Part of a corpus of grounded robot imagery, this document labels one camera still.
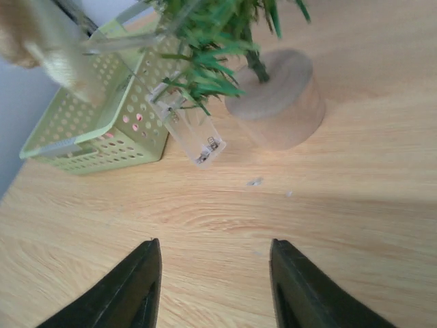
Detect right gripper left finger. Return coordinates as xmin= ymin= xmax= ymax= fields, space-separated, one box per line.
xmin=39 ymin=238 xmax=162 ymax=327

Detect clear led light string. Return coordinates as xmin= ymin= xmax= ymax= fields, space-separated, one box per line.
xmin=78 ymin=0 xmax=228 ymax=170

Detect pink ornaments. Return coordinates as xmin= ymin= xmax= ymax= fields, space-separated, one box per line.
xmin=102 ymin=113 xmax=147 ymax=139

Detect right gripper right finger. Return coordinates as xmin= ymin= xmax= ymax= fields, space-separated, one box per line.
xmin=270 ymin=239 xmax=395 ymax=328

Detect green plastic basket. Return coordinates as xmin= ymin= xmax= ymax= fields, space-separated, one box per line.
xmin=18 ymin=10 xmax=192 ymax=176

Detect small green christmas tree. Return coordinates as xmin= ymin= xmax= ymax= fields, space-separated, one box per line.
xmin=155 ymin=1 xmax=326 ymax=150

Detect brown gingerbread ornament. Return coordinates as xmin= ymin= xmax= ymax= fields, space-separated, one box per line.
xmin=1 ymin=1 xmax=105 ymax=106

